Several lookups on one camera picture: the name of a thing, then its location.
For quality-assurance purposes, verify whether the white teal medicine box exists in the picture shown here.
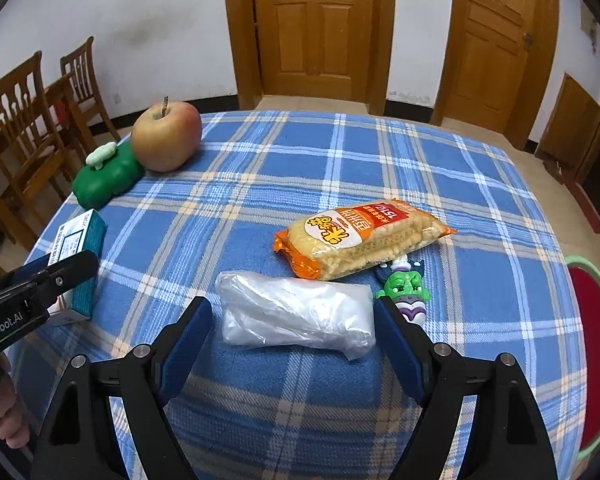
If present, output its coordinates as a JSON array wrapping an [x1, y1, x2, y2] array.
[[48, 209, 106, 326]]

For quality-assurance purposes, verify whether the clear plastic bag roll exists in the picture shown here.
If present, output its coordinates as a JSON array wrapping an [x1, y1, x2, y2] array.
[[215, 271, 376, 361]]

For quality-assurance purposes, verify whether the person's left hand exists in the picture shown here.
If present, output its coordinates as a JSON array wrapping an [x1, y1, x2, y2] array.
[[0, 352, 30, 450]]

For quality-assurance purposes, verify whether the red basin green rim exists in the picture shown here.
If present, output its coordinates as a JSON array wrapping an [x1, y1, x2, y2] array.
[[565, 255, 600, 460]]

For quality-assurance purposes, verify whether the green toy pepper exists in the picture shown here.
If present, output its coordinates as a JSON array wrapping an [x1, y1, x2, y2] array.
[[72, 142, 145, 210]]

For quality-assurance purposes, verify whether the wooden chair near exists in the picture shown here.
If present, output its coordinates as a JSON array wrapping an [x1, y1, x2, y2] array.
[[0, 51, 96, 249]]

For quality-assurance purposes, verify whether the wooden chair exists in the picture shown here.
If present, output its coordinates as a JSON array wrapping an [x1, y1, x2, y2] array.
[[0, 51, 96, 249], [60, 36, 121, 141]]

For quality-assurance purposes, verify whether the green white toy figure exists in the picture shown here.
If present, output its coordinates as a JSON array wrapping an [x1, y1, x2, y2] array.
[[375, 255, 430, 327]]

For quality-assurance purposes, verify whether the red yellow apple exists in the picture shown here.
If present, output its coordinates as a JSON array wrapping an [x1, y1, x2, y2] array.
[[130, 98, 202, 174]]

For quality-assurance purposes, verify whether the wooden chair far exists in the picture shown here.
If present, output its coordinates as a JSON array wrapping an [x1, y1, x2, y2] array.
[[60, 36, 121, 141]]

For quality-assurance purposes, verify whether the orange snack packet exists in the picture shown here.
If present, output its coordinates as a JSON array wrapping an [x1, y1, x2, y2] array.
[[273, 200, 456, 281]]

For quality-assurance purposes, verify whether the blue plaid tablecloth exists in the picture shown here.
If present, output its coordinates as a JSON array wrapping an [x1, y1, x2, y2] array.
[[8, 112, 586, 479]]

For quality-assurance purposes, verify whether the left wooden door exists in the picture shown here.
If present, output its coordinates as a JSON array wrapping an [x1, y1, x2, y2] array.
[[225, 0, 396, 115]]

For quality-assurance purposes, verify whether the right wooden door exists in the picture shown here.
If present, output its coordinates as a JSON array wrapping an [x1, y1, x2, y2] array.
[[431, 0, 559, 150]]

